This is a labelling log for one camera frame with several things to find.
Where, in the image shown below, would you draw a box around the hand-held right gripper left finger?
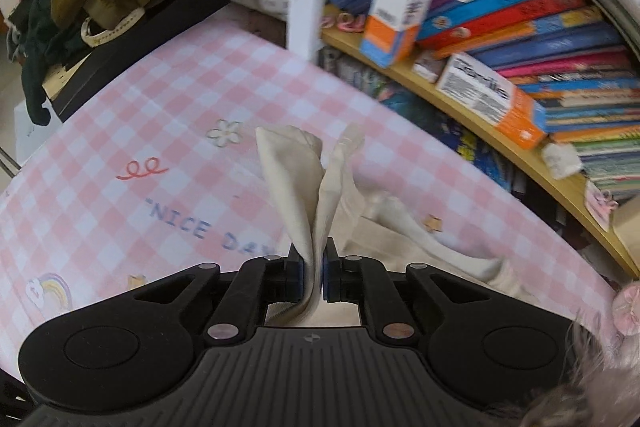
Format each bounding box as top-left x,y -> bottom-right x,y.
127,243 -> 307,341

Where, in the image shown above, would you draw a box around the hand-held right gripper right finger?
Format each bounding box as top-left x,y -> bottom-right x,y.
322,239 -> 495,341

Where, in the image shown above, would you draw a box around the cream printed T-shirt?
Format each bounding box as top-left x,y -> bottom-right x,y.
255,123 -> 546,328

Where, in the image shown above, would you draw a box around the row of thin dark books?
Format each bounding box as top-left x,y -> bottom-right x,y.
320,47 -> 571,238

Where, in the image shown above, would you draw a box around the pink checked cartoon desk mat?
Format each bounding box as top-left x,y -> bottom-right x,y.
0,2 -> 621,378

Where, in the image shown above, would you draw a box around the small white box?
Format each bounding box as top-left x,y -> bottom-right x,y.
412,49 -> 446,82

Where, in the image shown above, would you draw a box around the flat white orange box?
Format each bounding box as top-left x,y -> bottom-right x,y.
436,52 -> 548,151

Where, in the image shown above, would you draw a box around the white plug adapter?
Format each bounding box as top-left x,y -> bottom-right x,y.
541,142 -> 585,180

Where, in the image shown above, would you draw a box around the black box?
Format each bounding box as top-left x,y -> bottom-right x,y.
42,0 -> 232,122

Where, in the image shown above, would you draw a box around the tall white orange box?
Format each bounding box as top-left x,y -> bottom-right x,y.
360,0 -> 447,68

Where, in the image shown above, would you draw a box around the row of colourful books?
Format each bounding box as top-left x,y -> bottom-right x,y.
330,0 -> 640,202

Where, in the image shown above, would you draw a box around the dark green cloth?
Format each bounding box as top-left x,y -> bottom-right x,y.
7,0 -> 93,125

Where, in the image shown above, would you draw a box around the pink ring clips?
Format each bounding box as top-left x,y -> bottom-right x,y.
320,9 -> 368,32

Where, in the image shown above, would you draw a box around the cream strap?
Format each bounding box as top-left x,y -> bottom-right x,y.
80,7 -> 146,48

